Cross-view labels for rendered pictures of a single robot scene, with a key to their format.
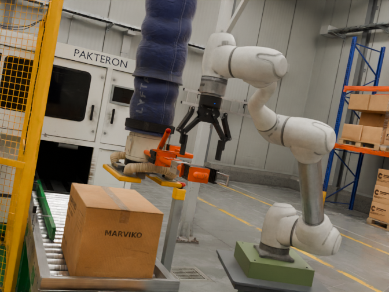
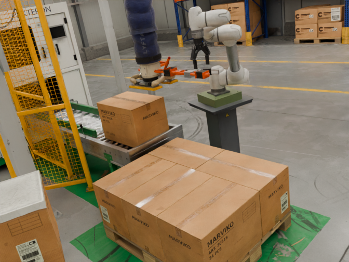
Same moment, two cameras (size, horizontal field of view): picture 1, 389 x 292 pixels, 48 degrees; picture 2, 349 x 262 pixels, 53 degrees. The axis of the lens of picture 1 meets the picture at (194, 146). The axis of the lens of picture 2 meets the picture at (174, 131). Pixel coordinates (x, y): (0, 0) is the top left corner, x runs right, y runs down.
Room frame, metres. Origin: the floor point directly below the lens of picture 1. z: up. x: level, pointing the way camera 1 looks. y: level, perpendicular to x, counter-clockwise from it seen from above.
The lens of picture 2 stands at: (-0.90, 1.01, 1.89)
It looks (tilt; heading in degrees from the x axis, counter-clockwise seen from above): 22 degrees down; 343
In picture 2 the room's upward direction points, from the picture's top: 10 degrees counter-clockwise
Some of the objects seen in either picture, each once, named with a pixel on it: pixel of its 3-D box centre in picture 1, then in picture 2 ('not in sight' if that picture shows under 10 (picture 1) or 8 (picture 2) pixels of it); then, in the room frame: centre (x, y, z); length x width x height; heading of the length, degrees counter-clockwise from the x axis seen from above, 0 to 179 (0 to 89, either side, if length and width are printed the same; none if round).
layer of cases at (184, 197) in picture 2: not in sight; (189, 196); (1.39, 0.27, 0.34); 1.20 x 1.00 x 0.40; 24
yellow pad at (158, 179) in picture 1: (160, 174); (160, 78); (2.08, 0.14, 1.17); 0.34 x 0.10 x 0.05; 24
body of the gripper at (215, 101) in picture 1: (209, 109); (199, 43); (1.49, -0.03, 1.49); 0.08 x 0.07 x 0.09; 114
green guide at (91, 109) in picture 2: not in sight; (95, 109); (3.64, 0.64, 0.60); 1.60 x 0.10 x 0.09; 24
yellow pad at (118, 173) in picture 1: (121, 170); (144, 84); (2.00, 0.31, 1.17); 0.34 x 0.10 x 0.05; 24
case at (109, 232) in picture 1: (107, 231); (133, 118); (2.44, 0.39, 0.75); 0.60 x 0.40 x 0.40; 23
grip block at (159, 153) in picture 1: (162, 157); (170, 71); (1.81, 0.12, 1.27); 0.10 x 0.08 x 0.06; 114
